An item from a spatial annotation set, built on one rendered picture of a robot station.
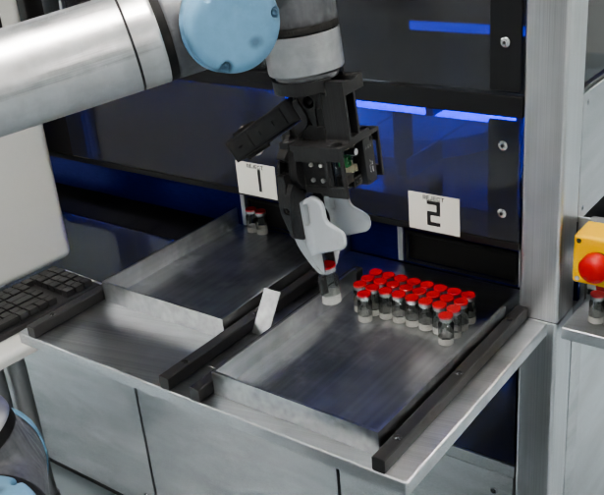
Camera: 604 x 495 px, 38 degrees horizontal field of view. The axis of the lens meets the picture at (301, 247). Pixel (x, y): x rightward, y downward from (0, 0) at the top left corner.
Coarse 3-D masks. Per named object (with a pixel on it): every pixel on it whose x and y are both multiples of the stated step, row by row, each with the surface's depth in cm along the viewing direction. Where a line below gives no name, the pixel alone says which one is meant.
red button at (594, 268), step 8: (584, 256) 117; (592, 256) 116; (600, 256) 116; (584, 264) 117; (592, 264) 116; (600, 264) 115; (584, 272) 117; (592, 272) 116; (600, 272) 116; (584, 280) 118; (592, 280) 117; (600, 280) 116
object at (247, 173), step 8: (240, 168) 152; (248, 168) 151; (256, 168) 150; (264, 168) 149; (272, 168) 148; (240, 176) 153; (248, 176) 152; (256, 176) 150; (264, 176) 149; (272, 176) 148; (240, 184) 154; (248, 184) 152; (256, 184) 151; (264, 184) 150; (272, 184) 149; (248, 192) 153; (256, 192) 152; (264, 192) 151; (272, 192) 150
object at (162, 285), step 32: (224, 224) 166; (160, 256) 154; (192, 256) 158; (224, 256) 157; (256, 256) 156; (288, 256) 155; (128, 288) 149; (160, 288) 148; (192, 288) 147; (224, 288) 146; (256, 288) 145; (192, 320) 134; (224, 320) 130
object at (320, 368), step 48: (288, 336) 129; (336, 336) 129; (384, 336) 128; (432, 336) 127; (480, 336) 121; (240, 384) 115; (288, 384) 119; (336, 384) 118; (384, 384) 117; (432, 384) 112; (336, 432) 107; (384, 432) 104
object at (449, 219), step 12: (420, 192) 132; (420, 204) 133; (444, 204) 130; (456, 204) 129; (420, 216) 133; (432, 216) 132; (444, 216) 131; (456, 216) 130; (420, 228) 134; (432, 228) 133; (444, 228) 132; (456, 228) 130
